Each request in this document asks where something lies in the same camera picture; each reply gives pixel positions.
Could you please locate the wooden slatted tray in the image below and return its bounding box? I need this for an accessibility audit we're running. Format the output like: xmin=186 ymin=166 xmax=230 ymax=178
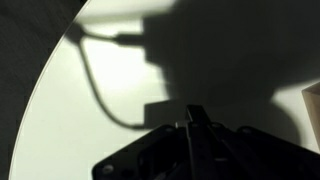
xmin=301 ymin=81 xmax=320 ymax=152

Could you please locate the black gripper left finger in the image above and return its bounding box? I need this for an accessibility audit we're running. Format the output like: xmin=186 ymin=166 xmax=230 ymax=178
xmin=91 ymin=104 xmax=198 ymax=180

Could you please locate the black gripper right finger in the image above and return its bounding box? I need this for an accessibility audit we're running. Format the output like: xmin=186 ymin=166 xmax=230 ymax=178
xmin=191 ymin=104 xmax=320 ymax=180

